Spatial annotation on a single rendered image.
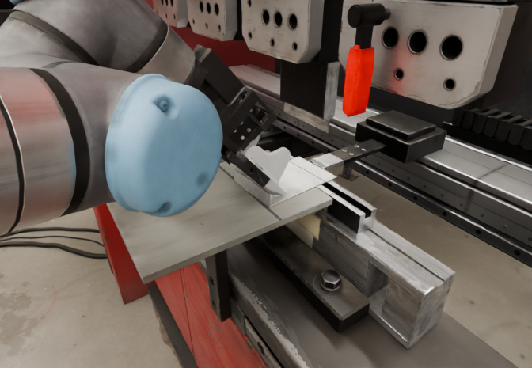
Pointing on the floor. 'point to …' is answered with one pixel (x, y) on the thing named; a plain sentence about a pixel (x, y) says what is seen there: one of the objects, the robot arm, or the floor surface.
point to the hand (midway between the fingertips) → (263, 184)
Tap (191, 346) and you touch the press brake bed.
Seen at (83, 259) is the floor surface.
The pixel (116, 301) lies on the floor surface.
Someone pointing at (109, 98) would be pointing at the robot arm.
